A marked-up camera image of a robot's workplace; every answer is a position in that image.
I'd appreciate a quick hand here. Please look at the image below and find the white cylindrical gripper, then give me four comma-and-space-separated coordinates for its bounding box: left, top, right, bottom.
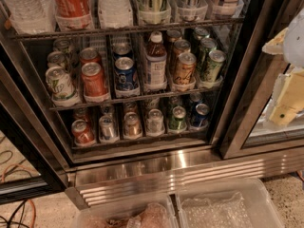
262, 28, 304, 126

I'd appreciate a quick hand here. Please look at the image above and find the tea bottle with white cap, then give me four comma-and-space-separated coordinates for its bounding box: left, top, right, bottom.
144, 31, 167, 90

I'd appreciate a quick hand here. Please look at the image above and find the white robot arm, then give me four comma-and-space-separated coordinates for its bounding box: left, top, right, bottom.
262, 9, 304, 128

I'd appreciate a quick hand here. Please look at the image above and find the fridge right glass door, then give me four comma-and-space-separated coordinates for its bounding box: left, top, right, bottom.
218, 0, 303, 159

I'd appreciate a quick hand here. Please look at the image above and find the fridge glass door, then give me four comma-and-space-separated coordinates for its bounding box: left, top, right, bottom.
218, 0, 303, 159
0, 46, 67, 204

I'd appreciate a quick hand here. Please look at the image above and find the steel fridge bottom grille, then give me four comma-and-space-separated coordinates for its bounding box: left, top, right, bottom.
66, 146, 304, 210

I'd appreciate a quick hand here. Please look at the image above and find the red Coca-Cola bottle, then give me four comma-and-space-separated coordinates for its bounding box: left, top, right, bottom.
54, 0, 94, 31

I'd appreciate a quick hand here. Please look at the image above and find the clear water bottle top left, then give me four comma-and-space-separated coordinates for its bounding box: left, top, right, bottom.
3, 0, 56, 34

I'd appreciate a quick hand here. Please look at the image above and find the fridge left glass door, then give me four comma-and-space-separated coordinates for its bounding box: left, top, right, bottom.
0, 46, 67, 204

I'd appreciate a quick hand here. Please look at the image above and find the middle green can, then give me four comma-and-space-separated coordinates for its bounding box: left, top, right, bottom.
196, 38, 218, 72

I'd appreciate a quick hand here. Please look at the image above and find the rear green can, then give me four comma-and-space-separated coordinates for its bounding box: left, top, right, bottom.
192, 27, 210, 48

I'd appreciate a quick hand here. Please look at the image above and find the bottom blue can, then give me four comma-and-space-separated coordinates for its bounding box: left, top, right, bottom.
190, 104, 210, 127

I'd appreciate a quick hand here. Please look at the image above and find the front orange gold can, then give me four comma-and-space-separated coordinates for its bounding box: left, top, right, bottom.
173, 52, 197, 85

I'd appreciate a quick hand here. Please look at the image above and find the orange gold can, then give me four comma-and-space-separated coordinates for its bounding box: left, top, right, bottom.
173, 52, 197, 85
165, 29, 183, 62
170, 39, 191, 74

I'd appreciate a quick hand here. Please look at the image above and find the middle orange gold can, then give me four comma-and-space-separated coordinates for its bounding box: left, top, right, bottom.
170, 39, 191, 74

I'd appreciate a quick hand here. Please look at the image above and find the tall silver striped can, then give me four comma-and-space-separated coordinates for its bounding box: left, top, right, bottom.
175, 0, 208, 22

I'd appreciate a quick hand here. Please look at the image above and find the bottom green can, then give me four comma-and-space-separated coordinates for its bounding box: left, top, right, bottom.
168, 105, 186, 131

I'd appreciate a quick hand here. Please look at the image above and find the rear orange gold can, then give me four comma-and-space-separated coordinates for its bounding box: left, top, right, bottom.
165, 29, 183, 62

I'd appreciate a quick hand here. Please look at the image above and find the right clear plastic bin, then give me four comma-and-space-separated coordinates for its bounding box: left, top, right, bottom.
175, 179, 285, 228

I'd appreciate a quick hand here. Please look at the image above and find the clear plastic bin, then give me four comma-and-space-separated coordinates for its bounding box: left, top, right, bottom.
175, 179, 285, 228
70, 194, 179, 228

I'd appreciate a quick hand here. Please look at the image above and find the bottom white silver can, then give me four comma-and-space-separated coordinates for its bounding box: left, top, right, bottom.
147, 108, 163, 133

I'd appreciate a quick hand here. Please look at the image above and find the tall green striped can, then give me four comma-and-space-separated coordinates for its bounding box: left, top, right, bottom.
137, 0, 171, 25

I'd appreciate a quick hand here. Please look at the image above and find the front blue Pepsi can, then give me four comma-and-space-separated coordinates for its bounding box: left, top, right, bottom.
115, 57, 139, 91

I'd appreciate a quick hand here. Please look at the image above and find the blue pepsi can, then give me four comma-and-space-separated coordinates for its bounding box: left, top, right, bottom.
115, 57, 139, 91
113, 43, 133, 60

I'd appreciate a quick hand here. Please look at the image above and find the bottom bronze can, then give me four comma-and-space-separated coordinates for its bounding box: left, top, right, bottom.
123, 112, 142, 137

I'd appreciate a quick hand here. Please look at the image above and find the rear blue Pepsi can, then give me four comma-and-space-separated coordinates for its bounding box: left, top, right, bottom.
113, 43, 133, 60

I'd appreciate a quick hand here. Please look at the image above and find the front red soda can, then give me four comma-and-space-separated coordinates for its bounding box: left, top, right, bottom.
82, 63, 107, 97

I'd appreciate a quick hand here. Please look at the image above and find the red soda can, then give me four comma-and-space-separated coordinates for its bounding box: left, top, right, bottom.
71, 120, 95, 144
82, 63, 107, 97
79, 47, 102, 65

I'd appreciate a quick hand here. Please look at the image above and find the left clear plastic bin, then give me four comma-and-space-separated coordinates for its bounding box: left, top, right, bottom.
70, 194, 179, 228

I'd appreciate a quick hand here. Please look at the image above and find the rear red soda can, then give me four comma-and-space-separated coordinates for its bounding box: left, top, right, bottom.
79, 47, 102, 65

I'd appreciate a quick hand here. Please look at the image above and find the bottom red soda can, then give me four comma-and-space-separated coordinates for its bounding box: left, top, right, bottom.
71, 120, 95, 144

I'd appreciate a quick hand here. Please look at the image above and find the front white green 7up can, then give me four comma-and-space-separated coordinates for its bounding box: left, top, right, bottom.
46, 66, 76, 101

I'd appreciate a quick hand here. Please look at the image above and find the rear white 7up can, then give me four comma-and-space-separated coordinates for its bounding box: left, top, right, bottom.
53, 38, 77, 65

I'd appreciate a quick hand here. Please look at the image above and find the middle white 7up can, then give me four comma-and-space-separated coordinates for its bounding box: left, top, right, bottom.
47, 51, 68, 69

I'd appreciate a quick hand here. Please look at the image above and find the middle wire fridge shelf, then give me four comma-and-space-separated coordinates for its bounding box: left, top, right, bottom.
49, 85, 221, 111

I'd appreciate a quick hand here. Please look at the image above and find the wire fridge shelf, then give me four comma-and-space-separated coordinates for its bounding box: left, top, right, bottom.
8, 17, 244, 41
49, 85, 221, 111

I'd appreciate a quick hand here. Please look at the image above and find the upper wire fridge shelf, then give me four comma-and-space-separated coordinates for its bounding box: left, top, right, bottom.
8, 17, 244, 41

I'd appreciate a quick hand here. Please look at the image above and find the orange cable on floor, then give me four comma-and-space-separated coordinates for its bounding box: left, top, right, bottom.
0, 163, 37, 228

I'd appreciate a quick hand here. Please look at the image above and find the black cable on floor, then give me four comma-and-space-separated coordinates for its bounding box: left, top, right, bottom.
0, 199, 31, 228

